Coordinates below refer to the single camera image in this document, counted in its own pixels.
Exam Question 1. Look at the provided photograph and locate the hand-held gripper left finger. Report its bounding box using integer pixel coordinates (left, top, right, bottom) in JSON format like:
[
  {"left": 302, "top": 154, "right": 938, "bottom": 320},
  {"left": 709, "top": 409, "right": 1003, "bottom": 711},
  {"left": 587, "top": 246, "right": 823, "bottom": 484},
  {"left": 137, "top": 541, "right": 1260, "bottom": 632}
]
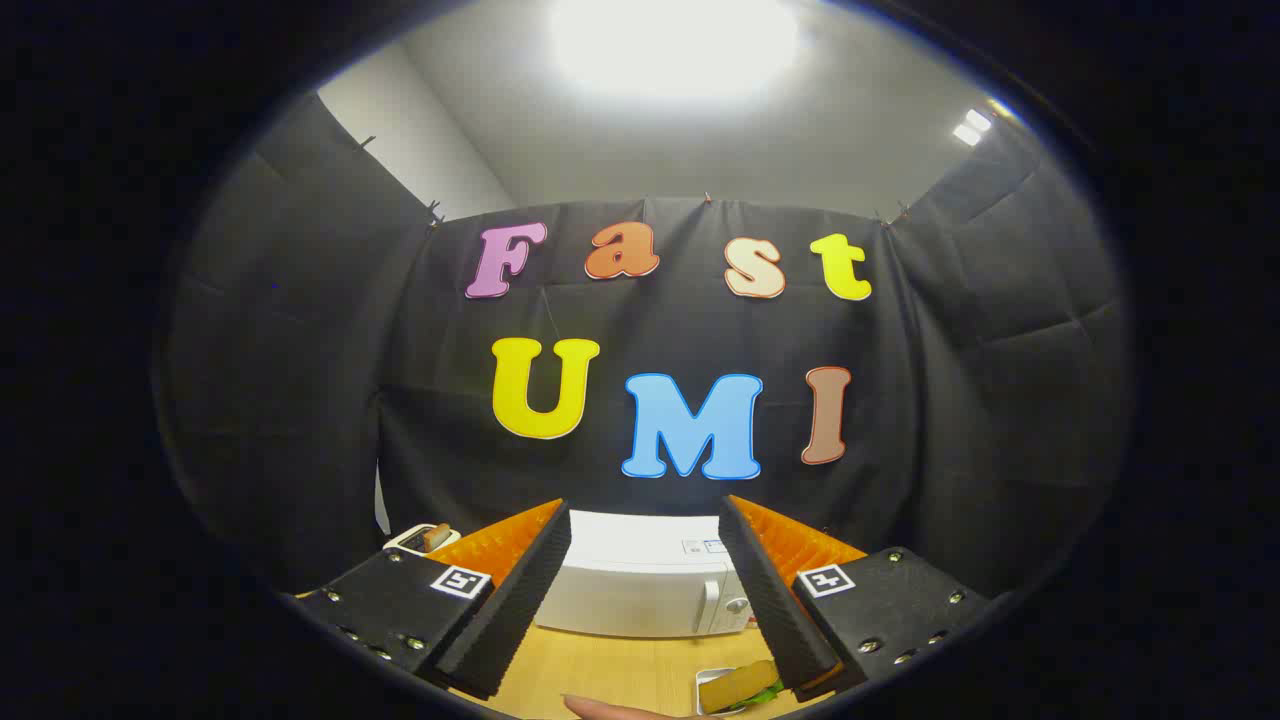
[{"left": 295, "top": 498, "right": 573, "bottom": 701}]

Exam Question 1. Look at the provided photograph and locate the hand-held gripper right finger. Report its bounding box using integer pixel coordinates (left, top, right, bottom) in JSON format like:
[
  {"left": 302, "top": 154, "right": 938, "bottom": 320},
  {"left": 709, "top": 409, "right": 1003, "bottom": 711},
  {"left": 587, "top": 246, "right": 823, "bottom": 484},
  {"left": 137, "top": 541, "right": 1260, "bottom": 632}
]
[{"left": 718, "top": 494, "right": 991, "bottom": 701}]

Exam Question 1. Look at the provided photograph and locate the brown bread lettuce sandwich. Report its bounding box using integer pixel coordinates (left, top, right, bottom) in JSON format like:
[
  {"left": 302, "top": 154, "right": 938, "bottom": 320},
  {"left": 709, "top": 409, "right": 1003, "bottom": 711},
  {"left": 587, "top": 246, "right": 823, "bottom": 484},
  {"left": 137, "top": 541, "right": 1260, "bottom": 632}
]
[{"left": 697, "top": 659, "right": 783, "bottom": 715}]

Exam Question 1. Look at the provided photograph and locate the white microwave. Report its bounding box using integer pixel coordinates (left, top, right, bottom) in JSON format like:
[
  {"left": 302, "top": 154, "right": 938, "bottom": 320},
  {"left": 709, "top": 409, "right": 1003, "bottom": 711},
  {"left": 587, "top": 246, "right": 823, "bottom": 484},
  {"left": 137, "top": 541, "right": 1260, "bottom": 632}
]
[{"left": 533, "top": 510, "right": 753, "bottom": 639}]

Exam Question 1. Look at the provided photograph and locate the white rectangular dish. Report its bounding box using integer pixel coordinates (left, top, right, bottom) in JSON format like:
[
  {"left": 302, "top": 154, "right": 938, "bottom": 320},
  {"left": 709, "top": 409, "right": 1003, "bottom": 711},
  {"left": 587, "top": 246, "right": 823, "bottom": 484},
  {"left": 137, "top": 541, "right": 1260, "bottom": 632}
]
[{"left": 694, "top": 667, "right": 743, "bottom": 716}]

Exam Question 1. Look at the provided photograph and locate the white toaster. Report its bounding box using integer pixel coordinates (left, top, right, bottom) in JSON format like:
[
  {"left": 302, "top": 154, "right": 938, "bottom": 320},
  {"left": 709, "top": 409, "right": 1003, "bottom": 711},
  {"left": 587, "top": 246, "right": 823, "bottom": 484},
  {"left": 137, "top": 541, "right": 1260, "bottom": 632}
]
[{"left": 383, "top": 523, "right": 463, "bottom": 557}]

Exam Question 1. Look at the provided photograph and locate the black backdrop cloth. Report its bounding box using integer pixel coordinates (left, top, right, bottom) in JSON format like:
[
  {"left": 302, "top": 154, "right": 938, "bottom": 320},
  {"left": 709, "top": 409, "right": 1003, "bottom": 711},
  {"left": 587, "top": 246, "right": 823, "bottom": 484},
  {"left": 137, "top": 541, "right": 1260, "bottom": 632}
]
[{"left": 160, "top": 90, "right": 1131, "bottom": 601}]

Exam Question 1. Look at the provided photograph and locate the large ceiling light panel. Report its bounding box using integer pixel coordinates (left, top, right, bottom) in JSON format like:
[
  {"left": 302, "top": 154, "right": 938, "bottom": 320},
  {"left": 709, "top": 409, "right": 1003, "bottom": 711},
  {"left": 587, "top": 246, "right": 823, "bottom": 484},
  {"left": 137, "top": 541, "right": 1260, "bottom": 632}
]
[{"left": 548, "top": 0, "right": 801, "bottom": 101}]

